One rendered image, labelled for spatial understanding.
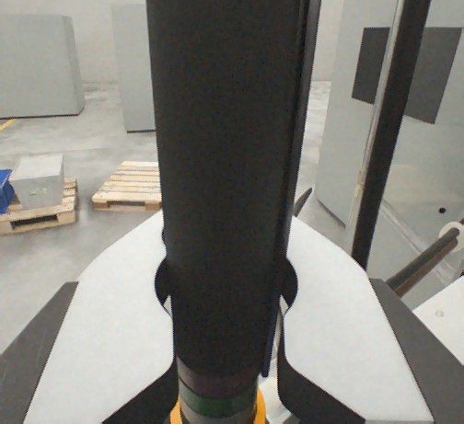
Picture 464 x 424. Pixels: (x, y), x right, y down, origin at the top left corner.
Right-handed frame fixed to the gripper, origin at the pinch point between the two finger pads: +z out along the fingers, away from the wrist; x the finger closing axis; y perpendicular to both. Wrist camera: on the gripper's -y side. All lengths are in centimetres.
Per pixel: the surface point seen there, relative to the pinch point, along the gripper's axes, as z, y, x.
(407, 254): 76, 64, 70
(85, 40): 1150, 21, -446
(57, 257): 188, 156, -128
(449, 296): 22, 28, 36
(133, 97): 536, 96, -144
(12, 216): 227, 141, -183
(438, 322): 19.4, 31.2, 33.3
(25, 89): 639, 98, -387
